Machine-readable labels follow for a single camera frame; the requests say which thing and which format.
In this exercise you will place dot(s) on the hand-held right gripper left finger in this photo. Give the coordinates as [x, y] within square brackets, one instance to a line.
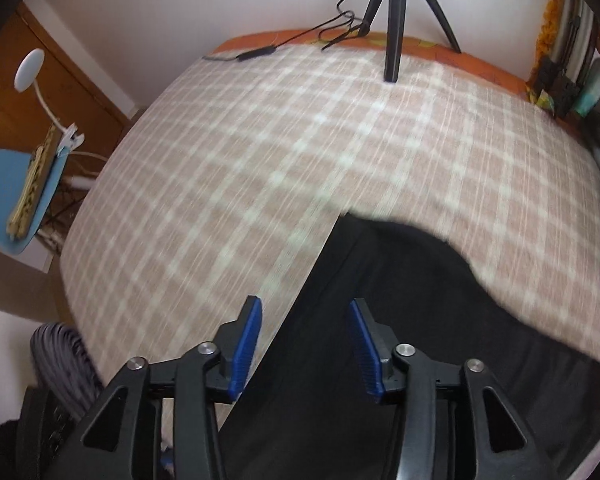
[244, 352]

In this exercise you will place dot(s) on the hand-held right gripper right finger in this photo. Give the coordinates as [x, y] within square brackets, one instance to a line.
[366, 355]

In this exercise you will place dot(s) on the black pants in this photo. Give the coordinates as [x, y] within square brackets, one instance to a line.
[405, 280]

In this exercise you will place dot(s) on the person's striped trouser leg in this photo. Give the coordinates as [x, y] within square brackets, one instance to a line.
[62, 365]

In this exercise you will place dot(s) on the blue chair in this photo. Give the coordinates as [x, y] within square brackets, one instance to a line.
[0, 195]

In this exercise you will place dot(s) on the white power strip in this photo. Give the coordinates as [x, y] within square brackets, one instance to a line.
[80, 180]

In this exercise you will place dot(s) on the leopard print cloth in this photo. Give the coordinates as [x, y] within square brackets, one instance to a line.
[32, 185]

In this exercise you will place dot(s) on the orange mattress cover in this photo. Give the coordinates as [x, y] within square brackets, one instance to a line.
[430, 52]

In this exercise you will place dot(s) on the wooden door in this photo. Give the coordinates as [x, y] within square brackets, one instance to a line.
[15, 110]

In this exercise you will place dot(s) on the black tripod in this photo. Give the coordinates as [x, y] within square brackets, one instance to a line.
[394, 20]

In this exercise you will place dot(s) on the teal bottle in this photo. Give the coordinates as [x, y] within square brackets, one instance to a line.
[594, 87]

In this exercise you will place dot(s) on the white clip lamp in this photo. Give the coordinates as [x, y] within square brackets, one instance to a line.
[30, 67]

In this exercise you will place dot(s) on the orange patterned cloth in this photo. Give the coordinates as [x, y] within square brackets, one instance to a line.
[544, 35]

